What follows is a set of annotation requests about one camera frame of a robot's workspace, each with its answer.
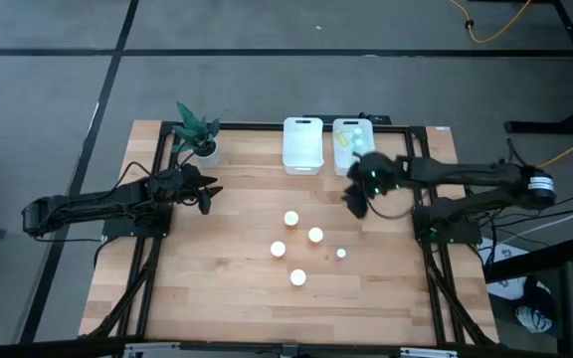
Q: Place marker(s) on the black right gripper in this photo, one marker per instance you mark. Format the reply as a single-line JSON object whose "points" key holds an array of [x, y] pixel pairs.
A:
{"points": [[378, 171]]}

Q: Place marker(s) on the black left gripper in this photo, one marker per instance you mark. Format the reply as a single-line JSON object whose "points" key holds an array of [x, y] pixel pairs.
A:
{"points": [[191, 184]]}

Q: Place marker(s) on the small white bottle cap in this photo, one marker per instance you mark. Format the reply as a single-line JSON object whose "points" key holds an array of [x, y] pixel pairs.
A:
{"points": [[340, 253]]}

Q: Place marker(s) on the light green pill bottle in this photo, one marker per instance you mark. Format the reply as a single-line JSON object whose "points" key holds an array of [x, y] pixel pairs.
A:
{"points": [[359, 143]]}

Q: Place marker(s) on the pale yellow-green pill bottle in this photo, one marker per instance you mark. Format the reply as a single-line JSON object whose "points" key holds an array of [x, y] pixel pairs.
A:
{"points": [[342, 139]]}

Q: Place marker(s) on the yellow-topped white cup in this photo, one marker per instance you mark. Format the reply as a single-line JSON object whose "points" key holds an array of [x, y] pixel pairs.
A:
{"points": [[291, 218], [277, 248], [298, 277]]}

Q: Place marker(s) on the teal pill bottle white cap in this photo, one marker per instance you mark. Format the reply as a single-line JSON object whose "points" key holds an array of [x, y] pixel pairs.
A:
{"points": [[357, 131]]}

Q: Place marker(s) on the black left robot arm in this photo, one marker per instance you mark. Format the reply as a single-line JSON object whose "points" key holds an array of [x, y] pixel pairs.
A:
{"points": [[92, 204]]}

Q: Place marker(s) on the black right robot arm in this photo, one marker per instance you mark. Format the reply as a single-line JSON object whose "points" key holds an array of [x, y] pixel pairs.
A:
{"points": [[465, 171]]}

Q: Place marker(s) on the white plastic bin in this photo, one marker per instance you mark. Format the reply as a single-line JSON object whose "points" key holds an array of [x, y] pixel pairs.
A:
{"points": [[303, 149], [338, 159]]}

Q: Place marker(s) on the orange pill bottle white cap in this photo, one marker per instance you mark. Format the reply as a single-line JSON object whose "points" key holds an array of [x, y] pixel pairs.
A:
{"points": [[316, 234]]}

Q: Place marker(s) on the white plant pot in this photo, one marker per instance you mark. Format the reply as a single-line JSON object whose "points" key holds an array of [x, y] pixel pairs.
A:
{"points": [[210, 159]]}

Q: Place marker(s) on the green snake plant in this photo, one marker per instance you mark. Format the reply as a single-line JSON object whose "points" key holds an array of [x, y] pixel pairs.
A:
{"points": [[194, 131]]}

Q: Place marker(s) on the black device box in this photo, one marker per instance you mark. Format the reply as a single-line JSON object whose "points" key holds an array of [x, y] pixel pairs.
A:
{"points": [[376, 119]]}

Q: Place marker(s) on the white and navy cloth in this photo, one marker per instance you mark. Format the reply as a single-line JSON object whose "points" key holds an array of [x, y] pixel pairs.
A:
{"points": [[530, 313]]}

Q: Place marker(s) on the black aluminium table frame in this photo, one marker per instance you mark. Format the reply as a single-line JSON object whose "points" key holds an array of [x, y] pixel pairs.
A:
{"points": [[266, 125]]}

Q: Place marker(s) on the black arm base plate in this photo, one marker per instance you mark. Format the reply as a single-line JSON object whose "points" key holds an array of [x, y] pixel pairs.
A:
{"points": [[460, 233], [117, 229]]}

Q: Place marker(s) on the silver metal bracket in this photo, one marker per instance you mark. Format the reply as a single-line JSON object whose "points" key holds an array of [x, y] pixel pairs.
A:
{"points": [[428, 353], [152, 352]]}

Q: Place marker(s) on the black desk leg frame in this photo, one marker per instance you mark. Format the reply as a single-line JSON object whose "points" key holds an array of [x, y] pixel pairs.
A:
{"points": [[540, 126]]}

